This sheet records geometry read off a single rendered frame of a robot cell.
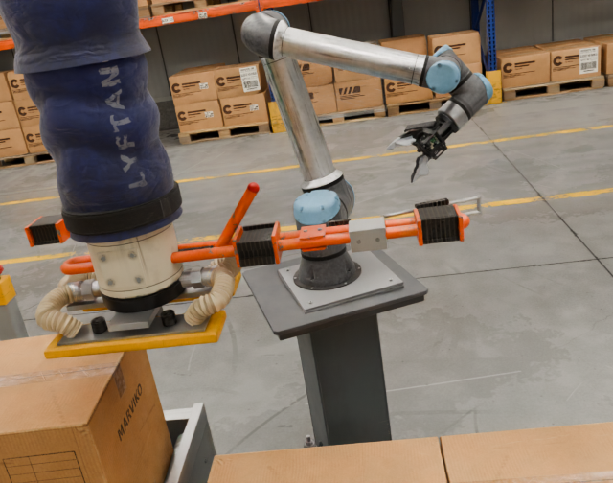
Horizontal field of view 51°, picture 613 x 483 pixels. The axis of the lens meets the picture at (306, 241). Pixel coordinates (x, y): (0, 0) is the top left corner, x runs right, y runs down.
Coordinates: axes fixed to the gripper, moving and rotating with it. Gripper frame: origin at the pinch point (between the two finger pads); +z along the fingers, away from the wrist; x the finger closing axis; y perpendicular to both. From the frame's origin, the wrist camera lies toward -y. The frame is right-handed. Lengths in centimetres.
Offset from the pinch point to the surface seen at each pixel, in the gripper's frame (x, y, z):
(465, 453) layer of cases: 34, 63, 47
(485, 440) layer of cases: 37, 61, 41
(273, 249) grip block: -44, 58, 45
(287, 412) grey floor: 80, -49, 89
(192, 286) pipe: -46, 49, 62
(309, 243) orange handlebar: -40, 61, 40
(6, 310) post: -45, -27, 113
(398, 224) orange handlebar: -32, 65, 25
